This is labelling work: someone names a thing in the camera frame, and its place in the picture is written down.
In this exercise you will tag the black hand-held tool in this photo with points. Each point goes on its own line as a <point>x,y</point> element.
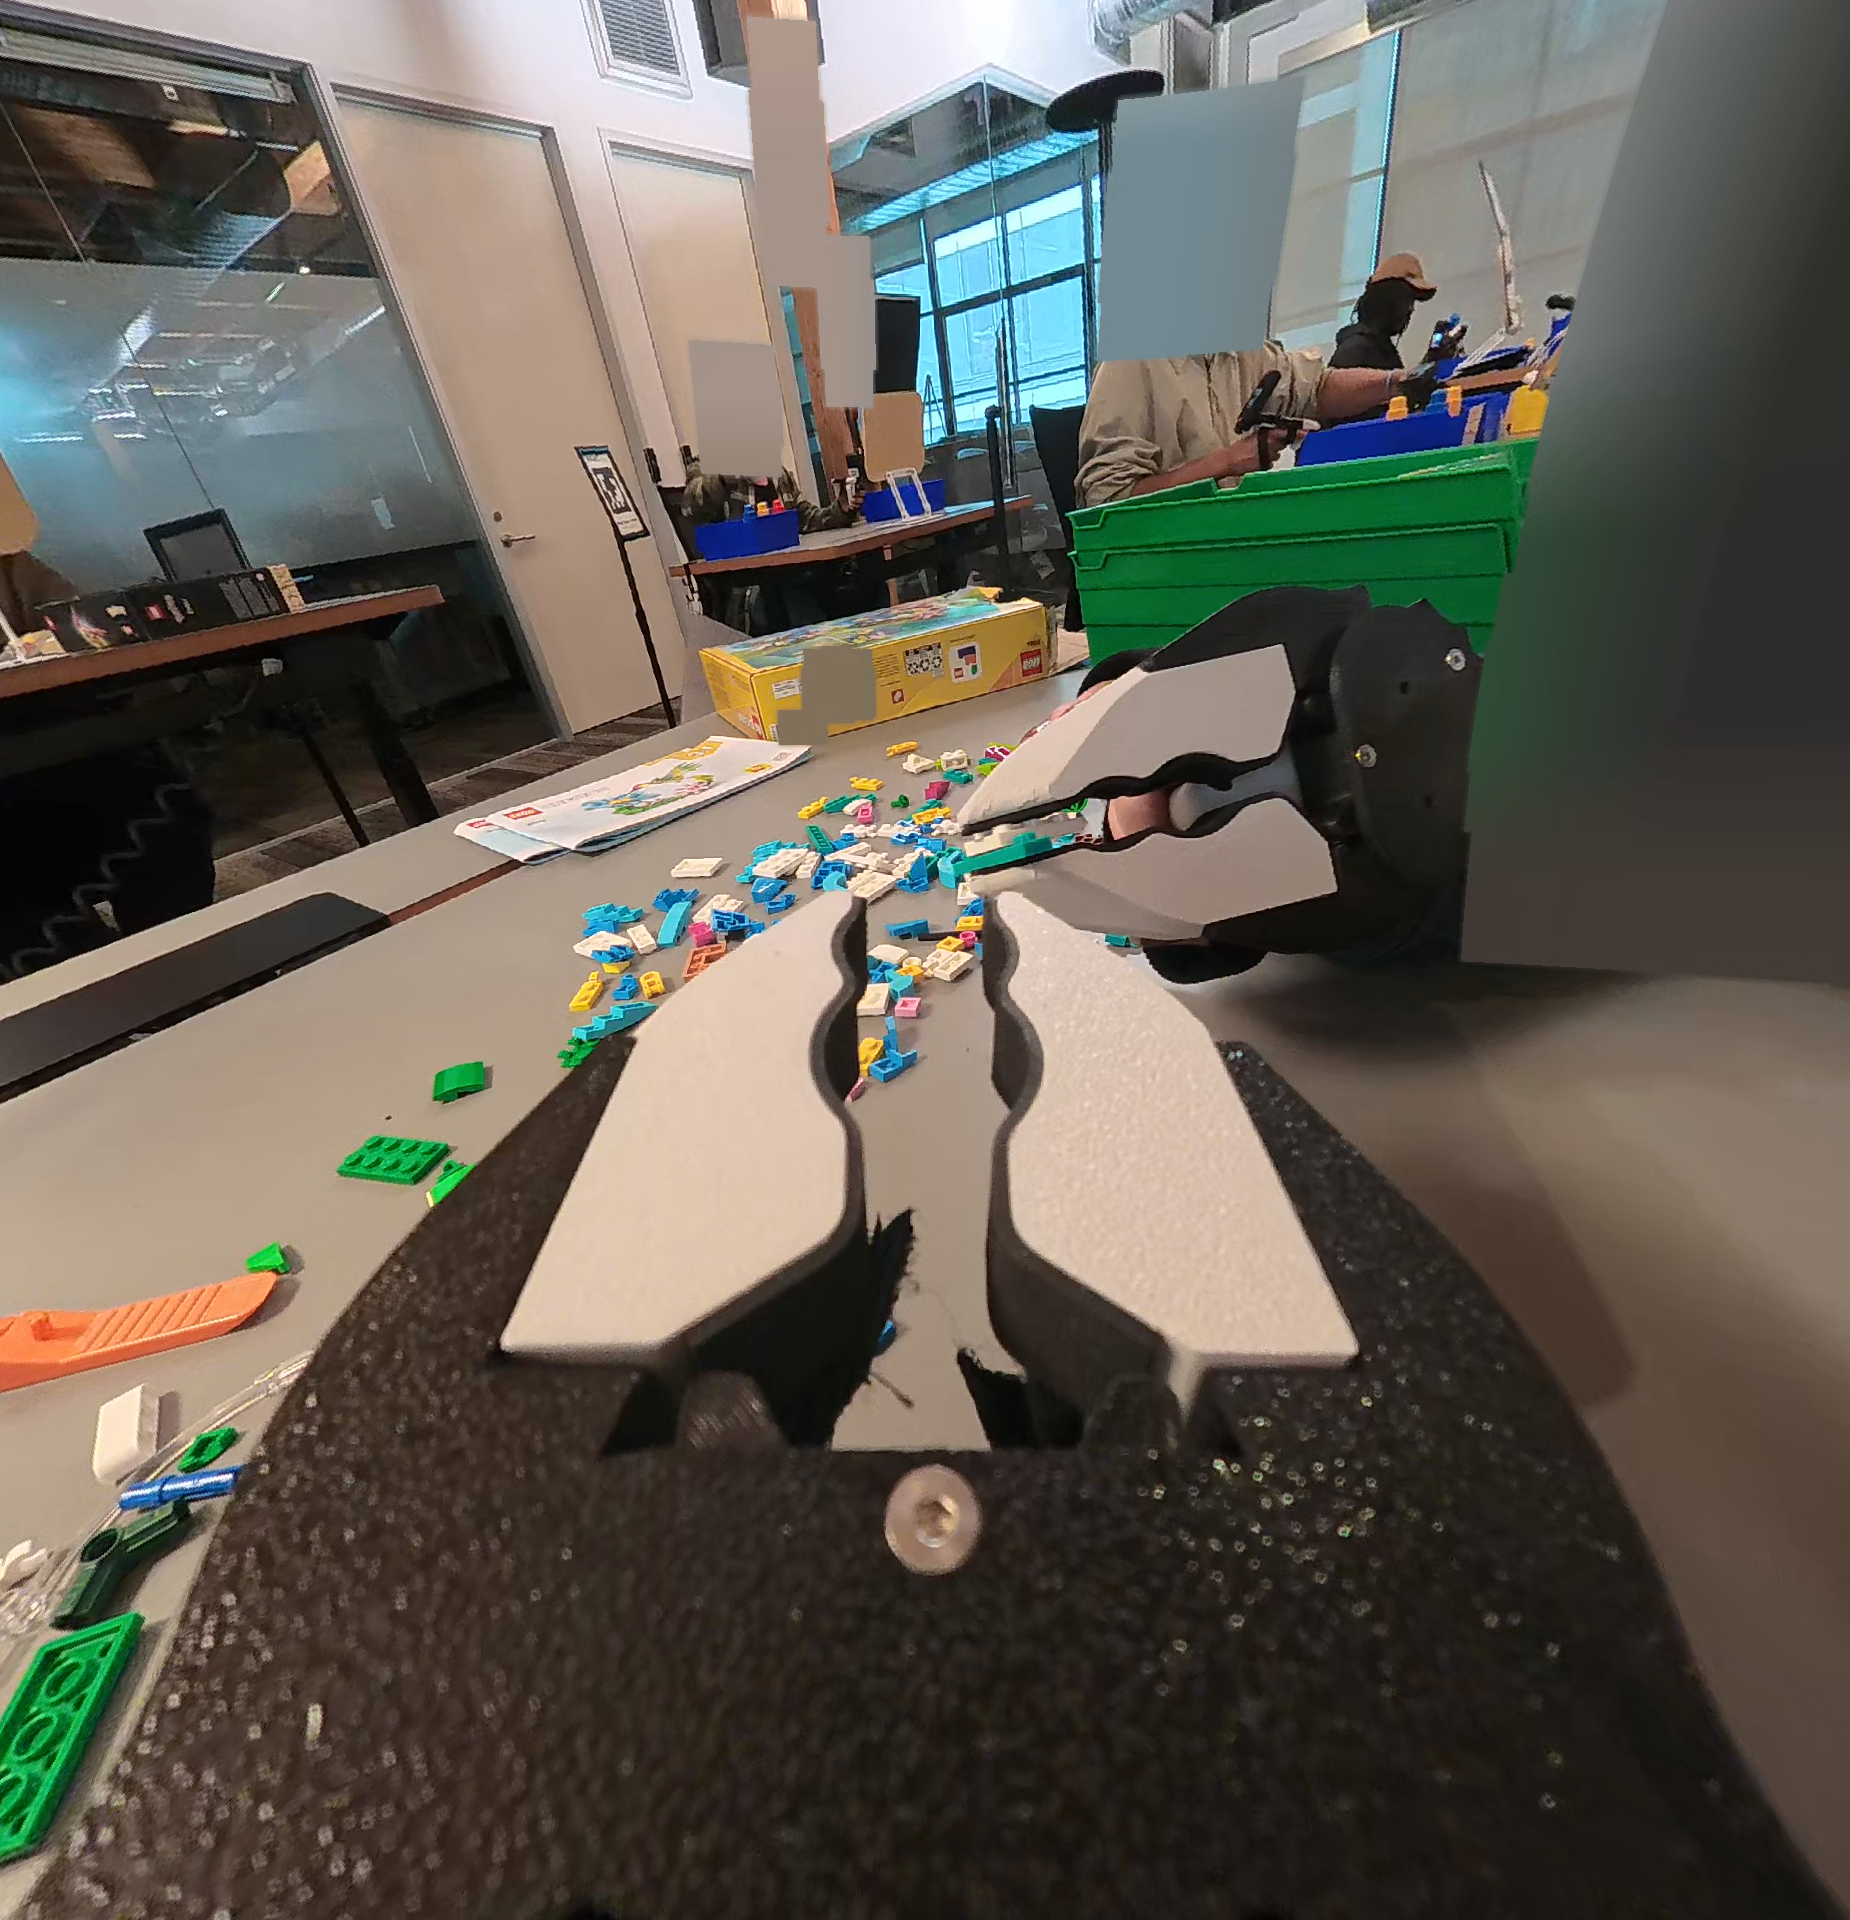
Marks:
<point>1262,412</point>

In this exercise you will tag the grey desk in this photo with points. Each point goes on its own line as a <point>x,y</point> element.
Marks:
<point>343,1020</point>

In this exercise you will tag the green curved tile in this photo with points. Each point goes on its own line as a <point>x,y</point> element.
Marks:
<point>462,1080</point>

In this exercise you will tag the dark green connector piece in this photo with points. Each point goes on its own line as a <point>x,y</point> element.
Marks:
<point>106,1568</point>

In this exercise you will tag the sign on black stand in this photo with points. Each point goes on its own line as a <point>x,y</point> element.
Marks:
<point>613,491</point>

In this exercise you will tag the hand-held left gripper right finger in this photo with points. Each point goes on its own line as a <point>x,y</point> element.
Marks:
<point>1148,1185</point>

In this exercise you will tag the wall air vent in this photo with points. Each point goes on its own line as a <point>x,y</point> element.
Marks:
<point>641,36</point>

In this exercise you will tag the white brick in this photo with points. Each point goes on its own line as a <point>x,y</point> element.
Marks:
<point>124,1434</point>

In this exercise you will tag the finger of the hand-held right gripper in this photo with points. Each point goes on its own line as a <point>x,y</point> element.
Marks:
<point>1226,885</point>
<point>1165,719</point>

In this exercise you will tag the black toy box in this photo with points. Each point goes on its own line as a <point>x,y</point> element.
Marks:
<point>237,599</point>

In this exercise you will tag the pile of colourful toy bricks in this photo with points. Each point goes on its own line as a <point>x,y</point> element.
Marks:
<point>879,862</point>

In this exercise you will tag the tiny green brick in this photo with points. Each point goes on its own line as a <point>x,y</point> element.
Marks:
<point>203,1451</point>

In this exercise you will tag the instruction booklet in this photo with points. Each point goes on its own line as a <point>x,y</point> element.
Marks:
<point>625,802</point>

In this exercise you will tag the large green plate with holes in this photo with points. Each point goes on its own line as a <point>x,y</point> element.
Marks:
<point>55,1724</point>

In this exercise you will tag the grey door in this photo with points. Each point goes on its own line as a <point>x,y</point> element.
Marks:
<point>462,378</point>

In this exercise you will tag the teal lego plate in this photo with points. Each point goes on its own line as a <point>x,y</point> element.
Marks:
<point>1000,856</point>

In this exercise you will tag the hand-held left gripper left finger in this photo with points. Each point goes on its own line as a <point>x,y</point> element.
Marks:
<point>687,1170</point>

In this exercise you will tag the white small piece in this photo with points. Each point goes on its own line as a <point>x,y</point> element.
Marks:
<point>1,1575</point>

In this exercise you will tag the yellow toy box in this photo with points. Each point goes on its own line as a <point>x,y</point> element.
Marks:
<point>984,660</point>

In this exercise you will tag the wooden top table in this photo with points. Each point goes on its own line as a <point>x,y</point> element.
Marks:
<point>263,621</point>
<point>863,543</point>

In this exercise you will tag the orange brick separator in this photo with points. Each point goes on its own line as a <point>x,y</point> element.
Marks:
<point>115,1328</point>

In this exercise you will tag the green leaf piece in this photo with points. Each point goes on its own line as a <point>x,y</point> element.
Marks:
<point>447,1185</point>

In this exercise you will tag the blue storage bin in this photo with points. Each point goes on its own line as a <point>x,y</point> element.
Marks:
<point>932,499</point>
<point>1404,437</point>
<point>746,543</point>

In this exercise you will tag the green studded plate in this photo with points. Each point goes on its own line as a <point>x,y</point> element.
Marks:
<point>393,1159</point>

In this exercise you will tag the person's right hand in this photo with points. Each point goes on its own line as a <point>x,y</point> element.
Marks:
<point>1143,819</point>

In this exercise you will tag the black monitor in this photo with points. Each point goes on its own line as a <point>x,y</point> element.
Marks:
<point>196,548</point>

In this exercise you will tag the blue rod piece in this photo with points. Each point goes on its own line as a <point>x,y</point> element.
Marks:
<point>177,1490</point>

